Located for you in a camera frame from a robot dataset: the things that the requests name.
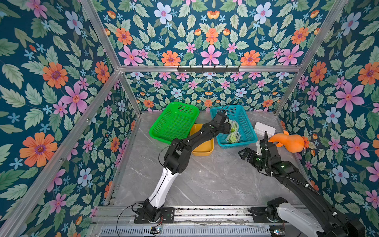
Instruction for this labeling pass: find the white foam net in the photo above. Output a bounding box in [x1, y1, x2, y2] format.
[229, 120, 239, 133]
[226, 131, 241, 144]

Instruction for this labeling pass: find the green custard apple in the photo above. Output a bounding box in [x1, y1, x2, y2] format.
[227, 135, 240, 144]

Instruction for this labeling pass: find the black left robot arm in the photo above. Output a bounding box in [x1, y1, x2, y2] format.
[139, 109, 232, 223]

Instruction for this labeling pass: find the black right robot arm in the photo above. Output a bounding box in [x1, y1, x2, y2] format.
[238, 140, 365, 237]

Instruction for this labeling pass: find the teal plastic basket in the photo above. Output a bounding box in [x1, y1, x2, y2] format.
[210, 105, 258, 149]

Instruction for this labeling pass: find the yellow plastic tub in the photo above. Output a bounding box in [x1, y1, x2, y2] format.
[189, 123, 215, 157]

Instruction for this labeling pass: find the orange toy duck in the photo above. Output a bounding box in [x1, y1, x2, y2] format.
[268, 131, 306, 153]

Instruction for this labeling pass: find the white rectangular box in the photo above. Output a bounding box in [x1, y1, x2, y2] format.
[254, 122, 276, 138]

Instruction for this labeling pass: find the green plastic basket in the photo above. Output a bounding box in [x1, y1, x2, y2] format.
[149, 102, 200, 144]

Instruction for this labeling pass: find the black wall hook rack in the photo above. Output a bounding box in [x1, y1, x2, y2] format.
[177, 65, 240, 74]

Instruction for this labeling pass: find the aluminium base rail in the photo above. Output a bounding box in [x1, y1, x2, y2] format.
[88, 205, 335, 237]

